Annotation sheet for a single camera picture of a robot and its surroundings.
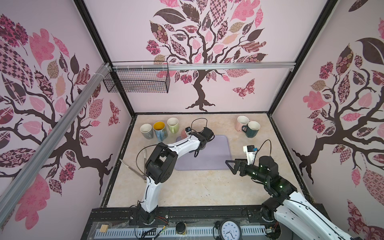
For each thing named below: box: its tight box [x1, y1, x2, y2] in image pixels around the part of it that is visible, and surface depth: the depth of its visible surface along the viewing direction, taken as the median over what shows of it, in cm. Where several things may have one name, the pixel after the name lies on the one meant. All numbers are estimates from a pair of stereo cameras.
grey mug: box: [140, 123, 154, 140], surface depth 102 cm
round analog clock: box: [220, 219, 242, 240], surface depth 69 cm
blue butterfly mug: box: [153, 121, 168, 142], surface depth 102 cm
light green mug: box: [167, 117, 180, 134], surface depth 105 cm
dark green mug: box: [241, 121, 261, 139], surface depth 103 cm
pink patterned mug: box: [235, 115, 250, 133], surface depth 106 cm
